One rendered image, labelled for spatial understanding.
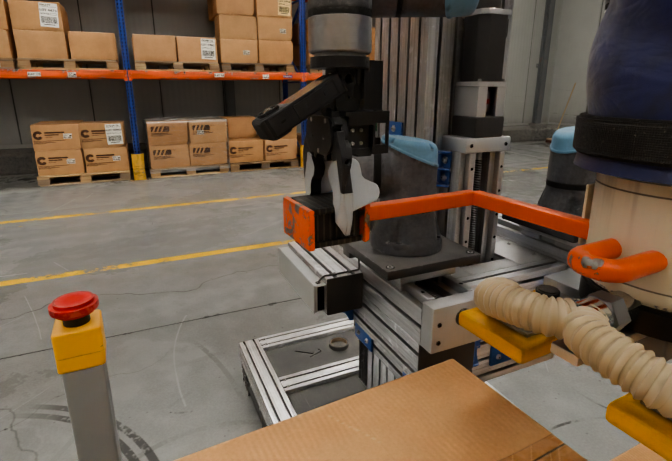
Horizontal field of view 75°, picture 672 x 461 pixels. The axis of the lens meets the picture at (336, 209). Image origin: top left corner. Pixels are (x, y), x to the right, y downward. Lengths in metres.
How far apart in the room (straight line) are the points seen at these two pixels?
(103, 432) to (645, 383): 0.79
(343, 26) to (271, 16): 7.22
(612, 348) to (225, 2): 7.38
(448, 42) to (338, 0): 0.62
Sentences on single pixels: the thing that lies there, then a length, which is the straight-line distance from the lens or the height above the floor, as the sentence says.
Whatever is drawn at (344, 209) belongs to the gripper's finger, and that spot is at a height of 1.23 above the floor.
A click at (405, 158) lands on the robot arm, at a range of 0.86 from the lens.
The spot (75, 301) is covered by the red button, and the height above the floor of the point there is 1.04.
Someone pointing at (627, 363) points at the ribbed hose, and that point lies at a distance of 0.44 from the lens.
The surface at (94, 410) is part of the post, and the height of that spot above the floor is 0.85.
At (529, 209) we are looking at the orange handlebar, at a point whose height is 1.21.
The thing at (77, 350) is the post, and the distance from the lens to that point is 0.83.
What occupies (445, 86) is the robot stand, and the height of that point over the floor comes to 1.37.
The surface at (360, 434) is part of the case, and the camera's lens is 0.62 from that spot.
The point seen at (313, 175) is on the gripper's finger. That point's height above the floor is 1.25.
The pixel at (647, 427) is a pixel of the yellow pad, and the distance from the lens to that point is 0.48.
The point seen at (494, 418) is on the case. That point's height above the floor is 0.95.
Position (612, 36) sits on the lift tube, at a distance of 0.53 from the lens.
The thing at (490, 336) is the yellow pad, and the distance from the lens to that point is 0.56.
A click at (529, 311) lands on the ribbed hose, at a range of 0.48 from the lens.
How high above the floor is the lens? 1.37
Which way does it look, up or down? 15 degrees down
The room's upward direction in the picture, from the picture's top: straight up
